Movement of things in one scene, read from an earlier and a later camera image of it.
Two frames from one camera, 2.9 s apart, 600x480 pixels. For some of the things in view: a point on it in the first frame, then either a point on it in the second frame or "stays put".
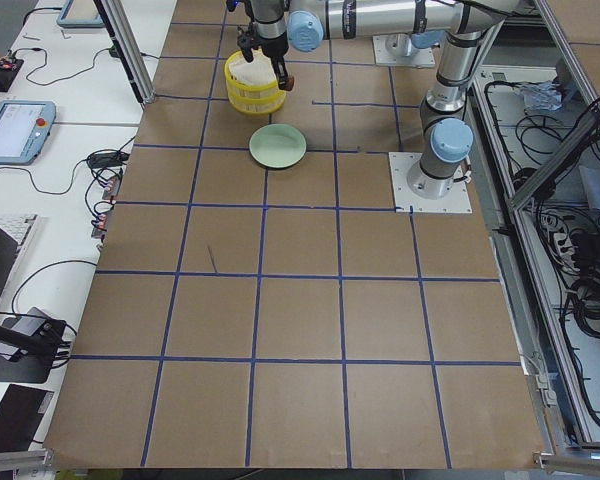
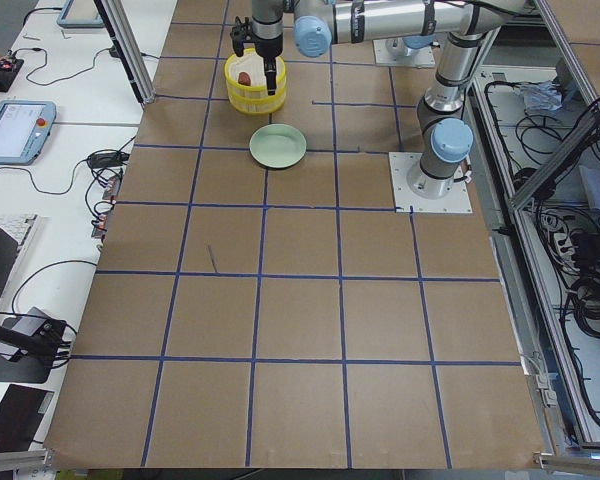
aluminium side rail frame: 546,162 stays put
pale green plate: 277,145 stays put
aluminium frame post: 119,29 stays put
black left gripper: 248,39 → 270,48
